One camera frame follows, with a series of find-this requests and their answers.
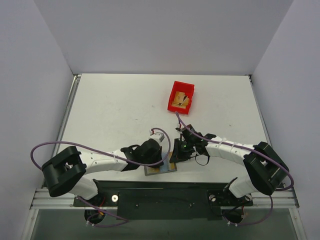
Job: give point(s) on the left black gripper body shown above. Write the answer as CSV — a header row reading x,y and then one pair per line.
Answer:
x,y
158,155

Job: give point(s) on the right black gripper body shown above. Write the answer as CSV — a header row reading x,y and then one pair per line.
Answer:
x,y
180,150

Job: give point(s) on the gold card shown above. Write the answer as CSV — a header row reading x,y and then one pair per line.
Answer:
x,y
154,170
171,166

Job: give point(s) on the grey card holder wallet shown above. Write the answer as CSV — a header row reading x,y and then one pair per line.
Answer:
x,y
163,169

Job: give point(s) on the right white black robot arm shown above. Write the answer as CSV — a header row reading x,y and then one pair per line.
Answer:
x,y
265,169

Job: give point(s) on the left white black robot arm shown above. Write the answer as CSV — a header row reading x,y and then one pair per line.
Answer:
x,y
64,173

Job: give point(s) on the gold cards in bin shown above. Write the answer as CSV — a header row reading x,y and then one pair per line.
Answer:
x,y
181,100

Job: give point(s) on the red plastic bin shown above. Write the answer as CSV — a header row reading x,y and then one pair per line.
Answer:
x,y
188,89

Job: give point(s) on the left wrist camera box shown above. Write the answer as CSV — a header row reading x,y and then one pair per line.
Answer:
x,y
157,136

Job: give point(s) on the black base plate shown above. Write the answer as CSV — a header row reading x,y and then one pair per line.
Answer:
x,y
143,200

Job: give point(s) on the aluminium table frame rail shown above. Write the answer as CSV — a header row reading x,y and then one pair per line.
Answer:
x,y
33,213

